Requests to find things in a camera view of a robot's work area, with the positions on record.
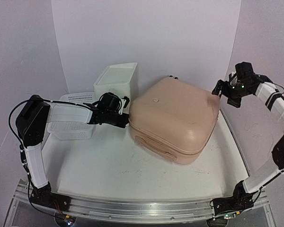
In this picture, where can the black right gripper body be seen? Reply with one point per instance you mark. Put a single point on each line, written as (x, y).
(237, 91)

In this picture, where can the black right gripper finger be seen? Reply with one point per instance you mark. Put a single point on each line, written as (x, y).
(220, 88)
(235, 102)

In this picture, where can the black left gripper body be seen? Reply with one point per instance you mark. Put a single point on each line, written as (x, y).
(111, 120)

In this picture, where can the white tall plastic bin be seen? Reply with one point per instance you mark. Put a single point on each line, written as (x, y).
(119, 79)

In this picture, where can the white perforated plastic basket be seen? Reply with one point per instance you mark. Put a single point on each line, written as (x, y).
(73, 130)

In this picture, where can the beige hard-shell suitcase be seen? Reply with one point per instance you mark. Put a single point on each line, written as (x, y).
(174, 120)

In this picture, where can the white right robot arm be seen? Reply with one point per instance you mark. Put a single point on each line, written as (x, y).
(247, 192)

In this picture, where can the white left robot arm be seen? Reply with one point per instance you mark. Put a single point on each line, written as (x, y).
(30, 128)

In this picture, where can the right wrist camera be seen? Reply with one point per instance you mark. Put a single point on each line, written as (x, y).
(233, 79)

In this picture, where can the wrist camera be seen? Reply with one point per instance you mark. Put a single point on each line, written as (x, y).
(233, 79)
(124, 102)

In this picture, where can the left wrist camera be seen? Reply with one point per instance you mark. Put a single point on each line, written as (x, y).
(124, 102)

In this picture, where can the aluminium front rail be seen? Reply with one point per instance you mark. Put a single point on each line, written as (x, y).
(149, 212)

